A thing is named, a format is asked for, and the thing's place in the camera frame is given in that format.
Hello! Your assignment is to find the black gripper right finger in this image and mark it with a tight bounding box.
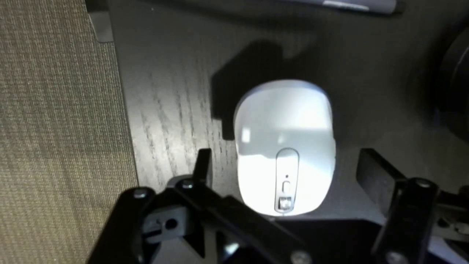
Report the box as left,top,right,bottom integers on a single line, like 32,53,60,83
356,148,405,215

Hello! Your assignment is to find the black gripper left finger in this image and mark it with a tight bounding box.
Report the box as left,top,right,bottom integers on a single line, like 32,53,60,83
193,148,212,188

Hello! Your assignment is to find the white computer mouse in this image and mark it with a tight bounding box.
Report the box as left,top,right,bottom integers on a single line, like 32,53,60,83
232,79,337,217

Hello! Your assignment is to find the black pen on desk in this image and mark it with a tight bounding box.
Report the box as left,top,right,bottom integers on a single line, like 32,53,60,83
287,0,400,14

